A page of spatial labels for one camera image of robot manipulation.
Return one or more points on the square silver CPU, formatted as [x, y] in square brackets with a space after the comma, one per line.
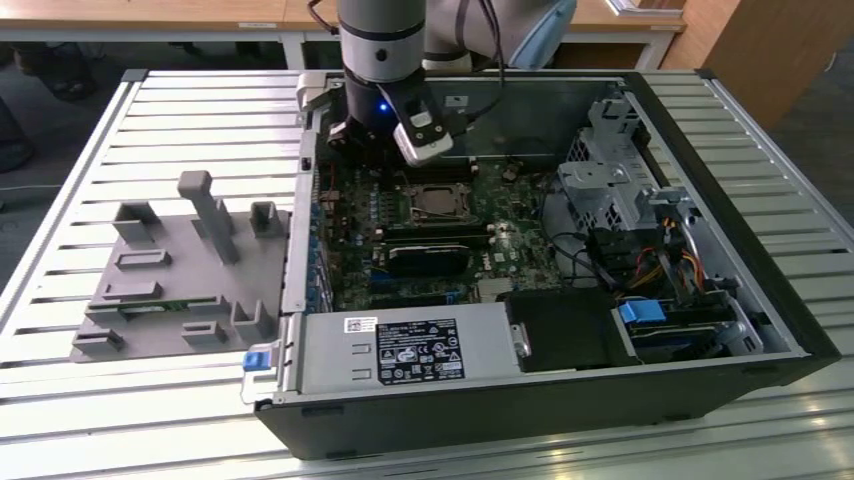
[439, 199]

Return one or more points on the thin metal locking lever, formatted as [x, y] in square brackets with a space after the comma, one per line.
[454, 214]

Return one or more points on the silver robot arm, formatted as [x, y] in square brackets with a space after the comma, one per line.
[381, 35]

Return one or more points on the CPU socket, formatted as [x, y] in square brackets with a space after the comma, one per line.
[437, 221]

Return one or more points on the round coin battery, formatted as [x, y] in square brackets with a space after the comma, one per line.
[510, 175]

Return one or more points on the black graphics card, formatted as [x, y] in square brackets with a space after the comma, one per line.
[427, 260]

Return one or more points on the green motherboard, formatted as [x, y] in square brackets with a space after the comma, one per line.
[514, 240]

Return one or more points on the metal disk bay cage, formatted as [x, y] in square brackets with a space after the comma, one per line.
[601, 195]

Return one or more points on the small silver heatsink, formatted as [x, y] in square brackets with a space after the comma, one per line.
[495, 290]

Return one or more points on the grey parts rack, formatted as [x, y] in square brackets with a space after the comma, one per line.
[180, 280]

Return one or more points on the white paper stack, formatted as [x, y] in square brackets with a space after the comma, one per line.
[641, 6]

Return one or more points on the grey power supply unit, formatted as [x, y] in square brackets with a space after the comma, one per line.
[334, 350]

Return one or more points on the green RAM stick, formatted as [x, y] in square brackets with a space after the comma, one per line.
[167, 305]

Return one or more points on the blue case latch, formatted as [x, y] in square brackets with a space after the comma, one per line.
[255, 361]

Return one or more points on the black plastic shroud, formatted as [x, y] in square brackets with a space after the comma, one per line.
[567, 330]

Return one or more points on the blue disk carrier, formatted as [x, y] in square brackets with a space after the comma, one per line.
[641, 312]

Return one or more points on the wooden cabinet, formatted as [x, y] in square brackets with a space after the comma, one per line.
[767, 50]

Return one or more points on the black open PC case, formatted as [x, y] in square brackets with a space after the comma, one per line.
[467, 425]

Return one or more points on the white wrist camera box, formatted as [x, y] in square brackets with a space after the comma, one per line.
[423, 140]

